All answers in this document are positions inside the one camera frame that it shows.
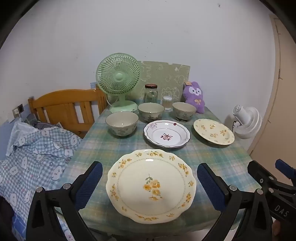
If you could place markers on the black wall switch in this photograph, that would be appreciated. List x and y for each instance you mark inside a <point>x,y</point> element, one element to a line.
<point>20,107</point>

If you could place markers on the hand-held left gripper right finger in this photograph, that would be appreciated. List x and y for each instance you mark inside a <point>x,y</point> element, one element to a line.
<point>208,183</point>

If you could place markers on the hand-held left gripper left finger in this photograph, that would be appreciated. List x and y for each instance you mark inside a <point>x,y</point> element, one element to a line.
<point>92,180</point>

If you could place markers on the white plate with red flower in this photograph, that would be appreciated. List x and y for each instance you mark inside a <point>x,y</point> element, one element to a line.
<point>166,136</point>

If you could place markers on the white wall socket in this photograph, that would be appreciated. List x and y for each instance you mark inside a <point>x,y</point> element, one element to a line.
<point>15,112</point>

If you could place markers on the green desk fan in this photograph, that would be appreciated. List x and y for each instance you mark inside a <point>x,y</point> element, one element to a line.
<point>118,76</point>

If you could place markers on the grey floral ceramic bowl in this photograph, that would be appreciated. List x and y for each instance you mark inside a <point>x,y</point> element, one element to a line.
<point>184,111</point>
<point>151,111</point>
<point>121,122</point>

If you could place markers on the cotton swab container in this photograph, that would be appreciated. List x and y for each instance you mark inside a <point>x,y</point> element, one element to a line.
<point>167,104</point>

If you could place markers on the small yellow floral plate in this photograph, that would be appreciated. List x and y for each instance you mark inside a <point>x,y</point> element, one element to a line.
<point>215,132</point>

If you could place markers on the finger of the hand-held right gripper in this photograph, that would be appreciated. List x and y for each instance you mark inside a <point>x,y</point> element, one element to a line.
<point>256,169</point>
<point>285,168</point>

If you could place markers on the white desk fan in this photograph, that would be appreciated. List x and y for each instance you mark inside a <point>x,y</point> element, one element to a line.
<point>249,125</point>

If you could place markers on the purple plush rabbit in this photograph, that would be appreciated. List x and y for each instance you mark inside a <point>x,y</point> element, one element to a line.
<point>194,99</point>

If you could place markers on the glass jar with dark lid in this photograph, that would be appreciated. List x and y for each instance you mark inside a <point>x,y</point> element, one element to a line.
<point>151,95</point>

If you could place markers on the grey checked cloth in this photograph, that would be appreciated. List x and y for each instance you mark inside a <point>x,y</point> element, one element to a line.
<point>30,119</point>

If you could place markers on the large yellow floral plate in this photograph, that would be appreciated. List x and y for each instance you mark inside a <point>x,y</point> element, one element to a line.
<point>150,183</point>

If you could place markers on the plaid tablecloth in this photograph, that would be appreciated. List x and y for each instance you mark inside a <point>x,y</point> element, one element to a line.
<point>97,143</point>

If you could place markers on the wooden bed headboard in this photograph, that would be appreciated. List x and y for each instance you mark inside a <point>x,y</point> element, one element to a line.
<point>57,99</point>

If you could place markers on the blue checked blanket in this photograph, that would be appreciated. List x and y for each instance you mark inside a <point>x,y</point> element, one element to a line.
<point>34,157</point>

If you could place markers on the green patterned board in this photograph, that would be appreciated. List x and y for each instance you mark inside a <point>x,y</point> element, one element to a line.
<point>166,74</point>

